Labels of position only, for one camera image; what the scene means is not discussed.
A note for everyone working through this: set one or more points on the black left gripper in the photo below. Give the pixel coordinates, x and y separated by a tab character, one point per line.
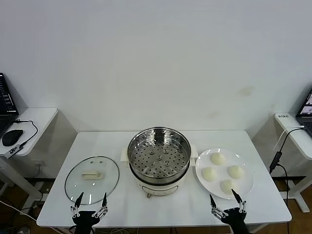
85	219

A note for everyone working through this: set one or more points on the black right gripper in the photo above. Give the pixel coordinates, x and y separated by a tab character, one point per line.
234	219

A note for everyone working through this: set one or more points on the white steamed baozi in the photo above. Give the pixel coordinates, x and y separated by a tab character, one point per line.
228	185
236	171
217	159
209	174

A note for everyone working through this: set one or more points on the round glass pot lid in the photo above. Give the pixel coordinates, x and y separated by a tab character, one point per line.
92	175

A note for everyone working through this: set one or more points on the stainless steel steamer basket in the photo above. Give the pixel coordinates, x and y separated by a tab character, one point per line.
158	158

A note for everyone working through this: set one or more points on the white round plate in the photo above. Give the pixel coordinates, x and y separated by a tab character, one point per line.
224	173

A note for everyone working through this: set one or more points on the white side table with label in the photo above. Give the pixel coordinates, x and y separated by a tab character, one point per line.
299	143

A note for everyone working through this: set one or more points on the small printed table label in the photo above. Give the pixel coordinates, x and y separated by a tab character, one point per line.
282	116

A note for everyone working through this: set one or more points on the black computer mouse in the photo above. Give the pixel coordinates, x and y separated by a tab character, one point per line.
12	137

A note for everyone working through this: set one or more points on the grey laptop with bright screen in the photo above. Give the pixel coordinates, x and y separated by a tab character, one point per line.
306	119

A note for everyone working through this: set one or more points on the black laptop with dark screen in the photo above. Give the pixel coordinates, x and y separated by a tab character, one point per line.
6	102

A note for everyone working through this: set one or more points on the white wall socket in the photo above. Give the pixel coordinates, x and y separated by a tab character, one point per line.
39	163

